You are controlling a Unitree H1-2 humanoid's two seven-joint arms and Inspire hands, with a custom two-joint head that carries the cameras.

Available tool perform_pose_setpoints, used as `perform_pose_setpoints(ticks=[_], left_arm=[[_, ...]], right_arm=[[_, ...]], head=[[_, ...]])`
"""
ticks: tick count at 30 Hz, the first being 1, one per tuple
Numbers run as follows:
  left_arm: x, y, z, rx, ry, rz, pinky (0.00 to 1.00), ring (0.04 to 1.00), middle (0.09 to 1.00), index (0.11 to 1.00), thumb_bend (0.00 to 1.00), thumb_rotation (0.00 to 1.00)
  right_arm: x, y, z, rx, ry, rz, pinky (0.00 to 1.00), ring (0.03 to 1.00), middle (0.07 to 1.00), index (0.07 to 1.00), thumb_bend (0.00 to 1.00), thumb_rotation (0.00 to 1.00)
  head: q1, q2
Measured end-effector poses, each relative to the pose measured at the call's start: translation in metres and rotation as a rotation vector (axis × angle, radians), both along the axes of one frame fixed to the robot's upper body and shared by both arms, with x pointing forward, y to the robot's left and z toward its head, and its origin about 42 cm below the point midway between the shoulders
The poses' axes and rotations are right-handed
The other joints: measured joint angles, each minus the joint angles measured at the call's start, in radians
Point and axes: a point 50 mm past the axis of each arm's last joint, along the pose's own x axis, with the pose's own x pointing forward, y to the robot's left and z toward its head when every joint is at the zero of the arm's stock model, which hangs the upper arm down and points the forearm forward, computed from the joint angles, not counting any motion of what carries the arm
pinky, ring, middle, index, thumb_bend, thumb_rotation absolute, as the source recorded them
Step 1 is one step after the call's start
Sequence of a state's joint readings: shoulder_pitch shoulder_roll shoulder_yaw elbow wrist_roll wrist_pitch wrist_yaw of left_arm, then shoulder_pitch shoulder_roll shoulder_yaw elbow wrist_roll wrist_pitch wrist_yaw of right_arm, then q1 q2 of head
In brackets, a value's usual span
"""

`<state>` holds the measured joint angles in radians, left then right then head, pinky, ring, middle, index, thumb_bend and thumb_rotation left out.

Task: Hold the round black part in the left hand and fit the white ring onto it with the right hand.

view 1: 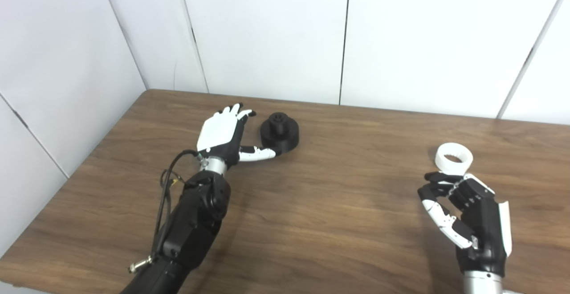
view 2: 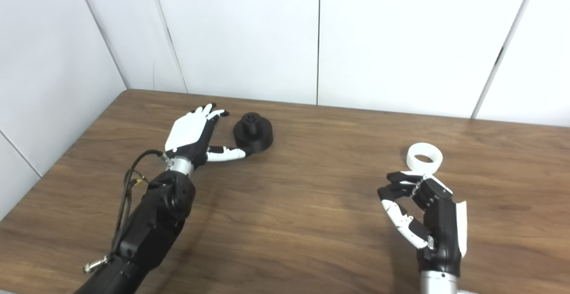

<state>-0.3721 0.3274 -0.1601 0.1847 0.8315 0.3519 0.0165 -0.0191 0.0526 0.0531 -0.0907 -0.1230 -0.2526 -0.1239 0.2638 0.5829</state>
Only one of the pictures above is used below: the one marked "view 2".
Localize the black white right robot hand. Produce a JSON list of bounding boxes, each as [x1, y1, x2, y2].
[[377, 171, 468, 278]]

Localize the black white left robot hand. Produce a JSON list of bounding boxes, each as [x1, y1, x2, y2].
[[164, 103, 247, 166]]

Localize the white plastic ring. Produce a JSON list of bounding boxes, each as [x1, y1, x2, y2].
[[407, 143, 444, 174]]

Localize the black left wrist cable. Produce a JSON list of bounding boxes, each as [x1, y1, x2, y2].
[[83, 150, 172, 273]]

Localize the round black stepped part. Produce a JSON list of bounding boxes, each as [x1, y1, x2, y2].
[[233, 112, 274, 153]]

